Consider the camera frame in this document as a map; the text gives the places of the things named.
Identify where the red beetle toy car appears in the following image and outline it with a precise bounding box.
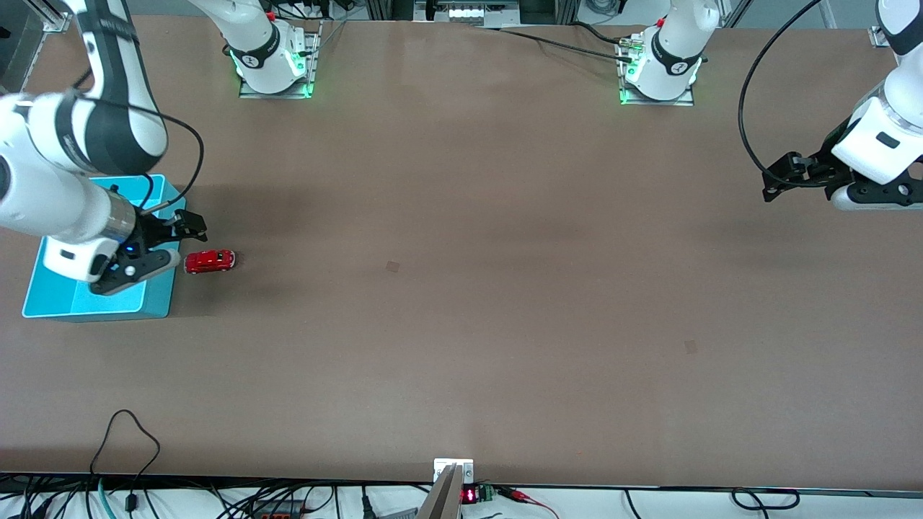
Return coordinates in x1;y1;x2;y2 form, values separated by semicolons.
184;249;237;275

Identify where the blue plastic box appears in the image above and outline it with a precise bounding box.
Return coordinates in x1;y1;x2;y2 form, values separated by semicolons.
22;174;187;321

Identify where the black orange connector block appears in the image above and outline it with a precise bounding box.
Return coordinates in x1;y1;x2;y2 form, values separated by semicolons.
249;501;318;519

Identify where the grey device with white light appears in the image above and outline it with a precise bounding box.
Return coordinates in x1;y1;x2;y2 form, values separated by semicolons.
414;0;521;27

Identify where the red clip lead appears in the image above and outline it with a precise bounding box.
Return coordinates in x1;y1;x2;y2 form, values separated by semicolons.
496;486;560;519

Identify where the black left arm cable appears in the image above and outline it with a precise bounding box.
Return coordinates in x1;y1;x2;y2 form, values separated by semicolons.
738;0;830;190

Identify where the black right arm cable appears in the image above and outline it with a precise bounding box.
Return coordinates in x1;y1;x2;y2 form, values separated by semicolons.
72;68;206;217

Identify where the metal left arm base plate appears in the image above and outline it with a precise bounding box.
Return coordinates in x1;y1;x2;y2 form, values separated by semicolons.
618;35;696;107

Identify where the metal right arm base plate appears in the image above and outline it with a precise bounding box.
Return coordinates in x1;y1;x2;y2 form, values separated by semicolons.
239;20;322;100

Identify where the thin black looped cable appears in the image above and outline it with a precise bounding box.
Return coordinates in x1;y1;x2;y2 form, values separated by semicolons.
89;409;162;514

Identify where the black cable to arm base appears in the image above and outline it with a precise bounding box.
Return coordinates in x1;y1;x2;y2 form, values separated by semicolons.
477;22;637;64

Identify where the black coiled cable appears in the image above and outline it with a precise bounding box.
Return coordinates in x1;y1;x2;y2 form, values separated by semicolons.
731;488;800;512

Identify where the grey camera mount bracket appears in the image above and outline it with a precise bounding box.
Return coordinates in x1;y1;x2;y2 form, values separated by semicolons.
417;458;475;519

